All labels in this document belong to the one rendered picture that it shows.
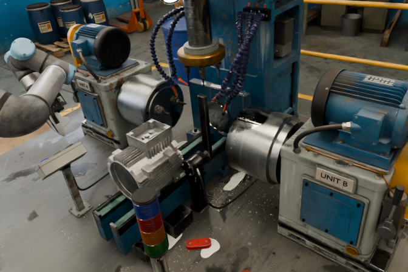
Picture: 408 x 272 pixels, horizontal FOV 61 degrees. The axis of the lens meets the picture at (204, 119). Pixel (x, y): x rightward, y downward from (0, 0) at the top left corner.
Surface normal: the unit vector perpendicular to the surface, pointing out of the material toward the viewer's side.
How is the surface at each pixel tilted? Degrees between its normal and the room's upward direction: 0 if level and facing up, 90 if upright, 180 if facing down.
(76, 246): 0
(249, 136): 47
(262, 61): 90
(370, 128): 90
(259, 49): 90
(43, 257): 0
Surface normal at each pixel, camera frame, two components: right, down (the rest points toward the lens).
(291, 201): -0.64, 0.44
